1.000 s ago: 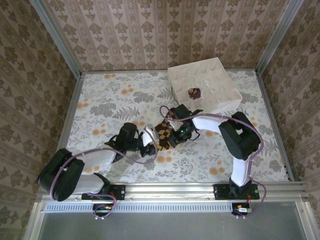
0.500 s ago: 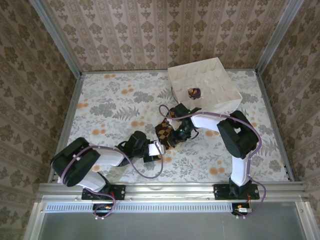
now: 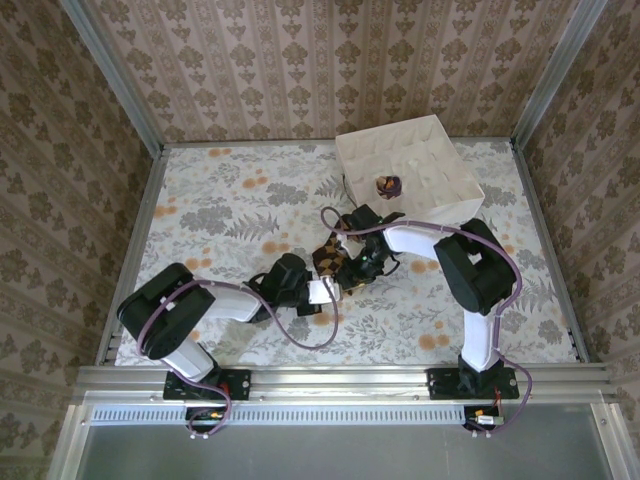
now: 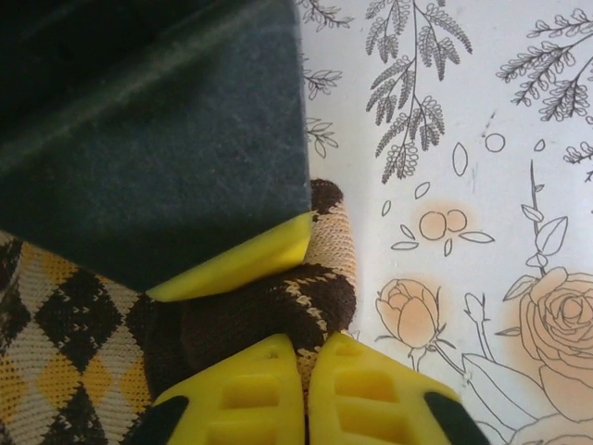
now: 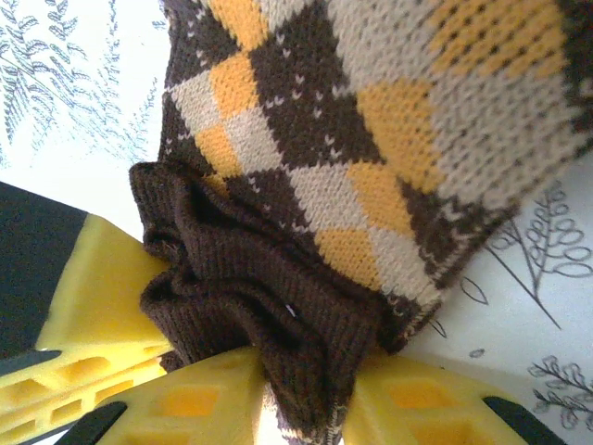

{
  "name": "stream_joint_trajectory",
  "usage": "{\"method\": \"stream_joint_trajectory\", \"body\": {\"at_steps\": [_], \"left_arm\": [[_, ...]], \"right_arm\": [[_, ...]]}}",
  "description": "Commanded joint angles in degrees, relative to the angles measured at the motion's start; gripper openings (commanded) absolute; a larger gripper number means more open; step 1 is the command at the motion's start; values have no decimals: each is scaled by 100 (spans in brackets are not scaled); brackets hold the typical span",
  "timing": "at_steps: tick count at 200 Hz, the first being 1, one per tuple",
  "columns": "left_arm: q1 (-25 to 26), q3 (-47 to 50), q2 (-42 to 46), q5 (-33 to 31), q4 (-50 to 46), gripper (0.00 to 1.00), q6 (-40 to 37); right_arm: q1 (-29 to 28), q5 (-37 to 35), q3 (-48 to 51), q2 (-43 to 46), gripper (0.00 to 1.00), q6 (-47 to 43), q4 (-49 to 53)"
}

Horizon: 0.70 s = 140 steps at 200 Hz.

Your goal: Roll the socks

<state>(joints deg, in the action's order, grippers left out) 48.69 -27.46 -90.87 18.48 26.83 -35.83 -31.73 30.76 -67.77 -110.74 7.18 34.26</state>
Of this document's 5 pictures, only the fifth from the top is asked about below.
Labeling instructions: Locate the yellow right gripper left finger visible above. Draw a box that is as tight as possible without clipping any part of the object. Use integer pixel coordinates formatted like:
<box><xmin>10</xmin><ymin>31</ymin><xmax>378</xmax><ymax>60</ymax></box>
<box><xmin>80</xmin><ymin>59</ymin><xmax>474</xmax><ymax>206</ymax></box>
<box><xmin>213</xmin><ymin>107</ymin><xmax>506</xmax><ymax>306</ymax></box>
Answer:
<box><xmin>64</xmin><ymin>347</ymin><xmax>268</xmax><ymax>445</ymax></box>

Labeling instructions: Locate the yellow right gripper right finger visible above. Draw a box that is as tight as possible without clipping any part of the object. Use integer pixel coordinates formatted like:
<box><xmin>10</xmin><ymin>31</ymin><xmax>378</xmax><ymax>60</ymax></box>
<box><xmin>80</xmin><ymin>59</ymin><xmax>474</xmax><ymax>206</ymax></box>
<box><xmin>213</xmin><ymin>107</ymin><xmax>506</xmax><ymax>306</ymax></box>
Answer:
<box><xmin>341</xmin><ymin>363</ymin><xmax>574</xmax><ymax>445</ymax></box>

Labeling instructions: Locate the brown argyle sock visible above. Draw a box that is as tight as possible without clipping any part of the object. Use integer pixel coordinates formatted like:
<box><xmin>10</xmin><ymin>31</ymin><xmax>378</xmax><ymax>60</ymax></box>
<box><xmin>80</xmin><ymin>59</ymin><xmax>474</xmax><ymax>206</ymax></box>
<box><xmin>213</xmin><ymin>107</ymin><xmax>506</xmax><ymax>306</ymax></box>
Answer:
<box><xmin>129</xmin><ymin>0</ymin><xmax>593</xmax><ymax>445</ymax></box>

